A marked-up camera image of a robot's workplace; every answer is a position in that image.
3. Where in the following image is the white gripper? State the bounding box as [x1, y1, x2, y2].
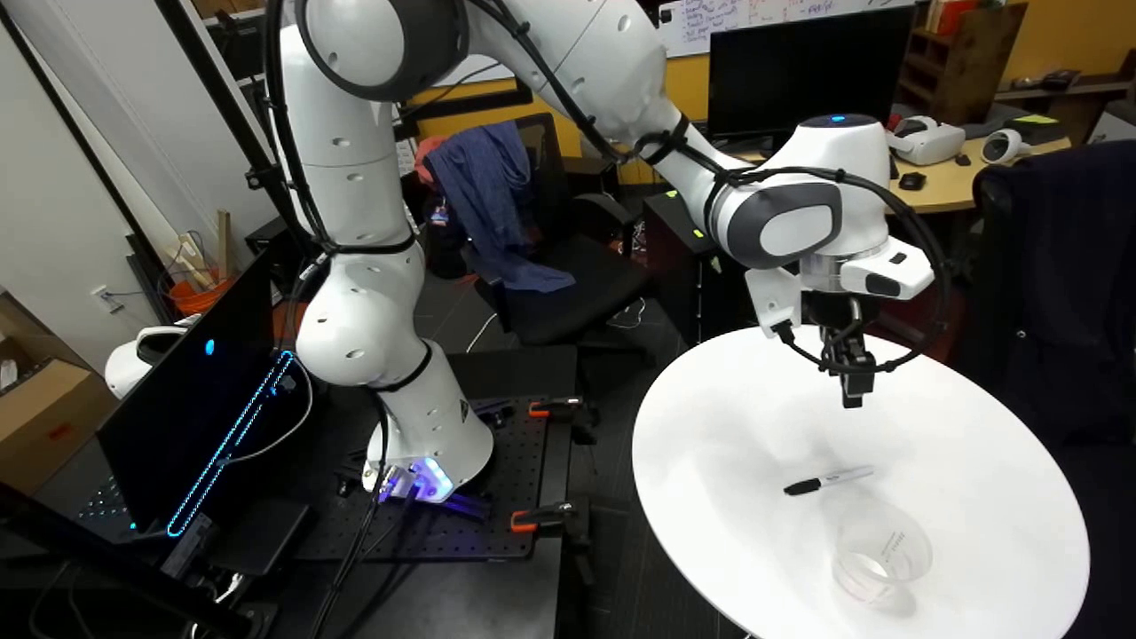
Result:
[743, 235, 936, 411]

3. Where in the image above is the marker with black cap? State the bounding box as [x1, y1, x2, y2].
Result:
[781, 461, 879, 498]

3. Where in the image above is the clear plastic cup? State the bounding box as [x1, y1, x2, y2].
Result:
[831, 517, 936, 609]

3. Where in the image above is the wooden desk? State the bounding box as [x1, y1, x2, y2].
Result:
[872, 127, 1077, 219]

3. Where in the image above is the black padded office chair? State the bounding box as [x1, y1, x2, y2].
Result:
[954, 140, 1136, 450]

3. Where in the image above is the white VR headset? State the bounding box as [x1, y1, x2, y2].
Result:
[886, 114, 969, 167]

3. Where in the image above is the white VR controller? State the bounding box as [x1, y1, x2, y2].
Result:
[975, 126, 1032, 170]

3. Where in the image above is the black office chair with jacket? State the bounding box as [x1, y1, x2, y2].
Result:
[394, 110, 652, 349]

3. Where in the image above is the black computer monitor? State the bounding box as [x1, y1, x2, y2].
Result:
[708, 5, 918, 154]

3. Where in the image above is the wooden shelf organizer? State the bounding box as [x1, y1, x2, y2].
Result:
[897, 0, 1030, 127]

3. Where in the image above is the blue jacket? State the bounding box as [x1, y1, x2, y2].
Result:
[424, 122, 580, 297]

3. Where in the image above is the black computer with blue light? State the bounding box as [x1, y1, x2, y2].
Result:
[92, 256, 314, 543]

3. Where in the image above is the black slanted stand pole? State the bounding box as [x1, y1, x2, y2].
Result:
[152, 0, 317, 258]

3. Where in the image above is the white round device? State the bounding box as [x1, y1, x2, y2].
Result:
[103, 320, 199, 401]

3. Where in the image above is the brown cardboard box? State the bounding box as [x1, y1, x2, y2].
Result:
[0, 293, 121, 495]

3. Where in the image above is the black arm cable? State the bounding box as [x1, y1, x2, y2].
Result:
[464, 0, 950, 374]

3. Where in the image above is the orange handled clamp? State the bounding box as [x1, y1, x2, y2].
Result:
[508, 502, 598, 539]
[527, 396, 598, 429]

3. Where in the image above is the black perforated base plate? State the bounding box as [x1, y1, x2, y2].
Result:
[296, 341, 586, 568]

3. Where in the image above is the black camera stand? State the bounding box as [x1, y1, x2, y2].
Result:
[0, 475, 261, 639]

